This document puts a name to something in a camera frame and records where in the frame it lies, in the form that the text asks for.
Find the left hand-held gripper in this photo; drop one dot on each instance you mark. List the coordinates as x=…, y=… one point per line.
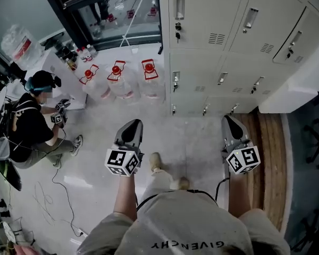
x=121, y=162

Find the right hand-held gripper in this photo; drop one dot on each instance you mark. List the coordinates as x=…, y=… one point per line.
x=243, y=159

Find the grey metal locker cabinet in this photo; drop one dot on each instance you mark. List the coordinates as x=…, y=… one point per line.
x=255, y=68

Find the grey metal locker door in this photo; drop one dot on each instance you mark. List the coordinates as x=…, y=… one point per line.
x=202, y=17
x=194, y=70

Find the person's right forearm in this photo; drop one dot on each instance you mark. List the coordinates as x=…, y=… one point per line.
x=239, y=195

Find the person's left forearm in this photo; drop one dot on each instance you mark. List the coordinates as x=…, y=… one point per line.
x=125, y=198

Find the person's left beige shoe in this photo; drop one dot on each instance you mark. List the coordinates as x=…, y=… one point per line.
x=155, y=162

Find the person's beige shoe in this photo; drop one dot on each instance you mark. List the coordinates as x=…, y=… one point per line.
x=155, y=162
x=183, y=183

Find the wooden slat platform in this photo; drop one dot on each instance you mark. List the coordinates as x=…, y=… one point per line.
x=268, y=169

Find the person's light trousers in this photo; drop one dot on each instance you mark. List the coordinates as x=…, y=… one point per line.
x=159, y=182

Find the clear water jug red cap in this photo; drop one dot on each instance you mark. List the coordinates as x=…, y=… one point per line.
x=94, y=86
x=122, y=85
x=151, y=84

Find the person's right beige shoe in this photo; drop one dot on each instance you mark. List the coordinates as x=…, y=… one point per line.
x=183, y=183

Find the white box appliance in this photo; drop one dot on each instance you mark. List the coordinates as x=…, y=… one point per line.
x=295, y=94

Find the white water dispenser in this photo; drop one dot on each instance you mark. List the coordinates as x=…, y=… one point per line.
x=61, y=78

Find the small clear water bottle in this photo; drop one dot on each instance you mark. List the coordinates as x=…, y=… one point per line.
x=92, y=51
x=82, y=55
x=88, y=55

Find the small amber bottle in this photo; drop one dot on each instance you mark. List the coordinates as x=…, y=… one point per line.
x=71, y=64

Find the person's beige t-shirt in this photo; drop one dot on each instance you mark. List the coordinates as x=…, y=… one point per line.
x=186, y=230

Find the white power strip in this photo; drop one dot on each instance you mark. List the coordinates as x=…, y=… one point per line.
x=82, y=232

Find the black flask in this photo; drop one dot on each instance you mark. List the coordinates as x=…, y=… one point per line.
x=65, y=52

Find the black and green bag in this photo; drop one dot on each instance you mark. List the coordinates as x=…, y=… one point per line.
x=9, y=174

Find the black framed window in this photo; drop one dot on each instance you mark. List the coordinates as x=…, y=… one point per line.
x=77, y=17

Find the large clear dispenser water bottle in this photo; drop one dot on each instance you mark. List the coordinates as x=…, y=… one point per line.
x=21, y=46

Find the large frosted glass panel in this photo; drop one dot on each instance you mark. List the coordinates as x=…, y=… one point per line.
x=21, y=7

